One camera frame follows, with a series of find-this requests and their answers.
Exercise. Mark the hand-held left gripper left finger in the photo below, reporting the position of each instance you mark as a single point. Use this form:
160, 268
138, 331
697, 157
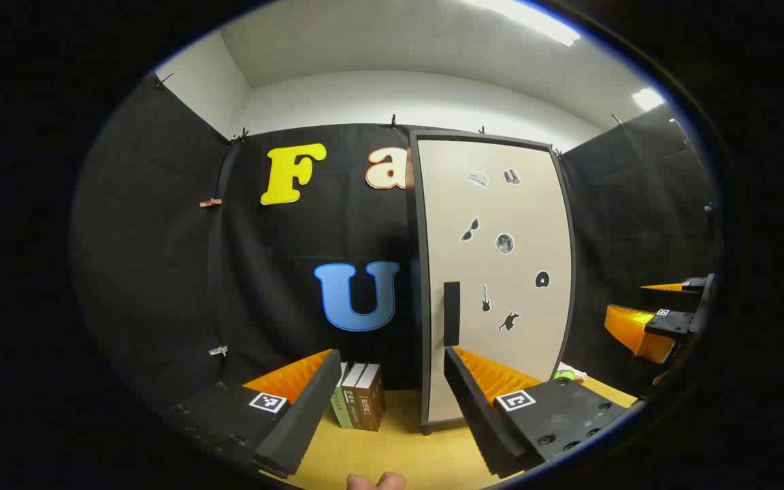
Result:
303, 415

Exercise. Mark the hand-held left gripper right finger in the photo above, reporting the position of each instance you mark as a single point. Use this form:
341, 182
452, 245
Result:
477, 415

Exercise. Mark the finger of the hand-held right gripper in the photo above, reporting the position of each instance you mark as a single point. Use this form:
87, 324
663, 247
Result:
637, 330
671, 296

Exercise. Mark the green book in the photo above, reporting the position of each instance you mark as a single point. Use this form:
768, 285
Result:
339, 416

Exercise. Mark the olive book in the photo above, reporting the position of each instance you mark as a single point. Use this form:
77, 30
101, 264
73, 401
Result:
349, 401

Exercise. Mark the brown book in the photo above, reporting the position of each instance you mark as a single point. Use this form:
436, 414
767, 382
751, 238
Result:
370, 405

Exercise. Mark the green plush toy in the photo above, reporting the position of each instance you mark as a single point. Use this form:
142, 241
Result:
564, 373

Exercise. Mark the white clip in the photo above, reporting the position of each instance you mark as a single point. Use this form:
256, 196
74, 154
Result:
218, 350

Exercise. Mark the small ceiling light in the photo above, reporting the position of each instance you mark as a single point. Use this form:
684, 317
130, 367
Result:
647, 99

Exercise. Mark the black backdrop cloth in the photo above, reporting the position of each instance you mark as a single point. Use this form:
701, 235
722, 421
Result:
160, 272

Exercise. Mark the pink clip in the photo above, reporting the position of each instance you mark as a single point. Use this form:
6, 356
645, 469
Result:
209, 202

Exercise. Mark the long ceiling light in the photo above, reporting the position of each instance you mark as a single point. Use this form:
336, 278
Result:
528, 19

